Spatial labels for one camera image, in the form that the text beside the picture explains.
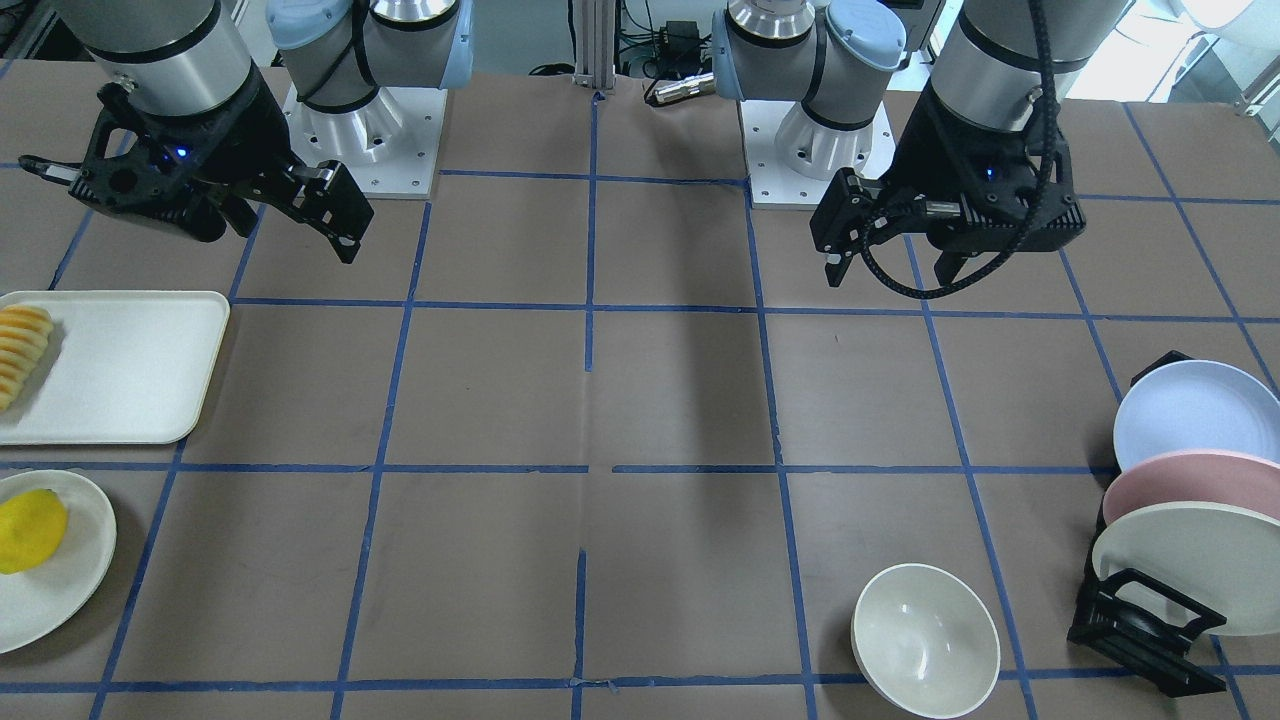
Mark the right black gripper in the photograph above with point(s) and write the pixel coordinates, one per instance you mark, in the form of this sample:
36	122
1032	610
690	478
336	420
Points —
243	132

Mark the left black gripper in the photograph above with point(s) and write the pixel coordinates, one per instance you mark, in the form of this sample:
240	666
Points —
928	150

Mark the yellow lemon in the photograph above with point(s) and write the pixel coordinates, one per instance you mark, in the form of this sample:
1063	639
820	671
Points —
32	527

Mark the white bowl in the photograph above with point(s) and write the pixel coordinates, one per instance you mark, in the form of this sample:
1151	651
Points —
925	641

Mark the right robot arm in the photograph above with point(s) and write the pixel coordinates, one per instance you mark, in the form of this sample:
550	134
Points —
183	57

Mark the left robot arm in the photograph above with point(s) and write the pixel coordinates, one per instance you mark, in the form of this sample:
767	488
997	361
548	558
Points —
836	60

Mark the white rectangular tray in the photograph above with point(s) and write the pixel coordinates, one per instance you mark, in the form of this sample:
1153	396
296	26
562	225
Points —
124	367

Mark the sliced yellow fruit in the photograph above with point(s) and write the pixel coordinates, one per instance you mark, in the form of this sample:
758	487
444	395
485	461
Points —
25	336

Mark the light blue plate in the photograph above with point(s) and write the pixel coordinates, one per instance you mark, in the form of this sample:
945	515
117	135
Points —
1196	405

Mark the pink plate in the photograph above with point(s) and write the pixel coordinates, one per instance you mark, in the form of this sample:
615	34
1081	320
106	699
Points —
1200	475

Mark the cream round plate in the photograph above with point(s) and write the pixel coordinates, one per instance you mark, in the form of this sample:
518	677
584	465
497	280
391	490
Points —
37	601

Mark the black dish rack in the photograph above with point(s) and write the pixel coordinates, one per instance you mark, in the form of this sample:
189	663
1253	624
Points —
1138	639

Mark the cream plate in rack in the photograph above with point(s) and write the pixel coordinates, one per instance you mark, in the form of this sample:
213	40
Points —
1221	556

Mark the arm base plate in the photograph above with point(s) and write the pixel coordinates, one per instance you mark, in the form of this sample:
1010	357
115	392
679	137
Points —
400	150
770	170

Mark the aluminium frame post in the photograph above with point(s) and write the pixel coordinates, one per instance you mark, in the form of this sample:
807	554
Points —
595	27

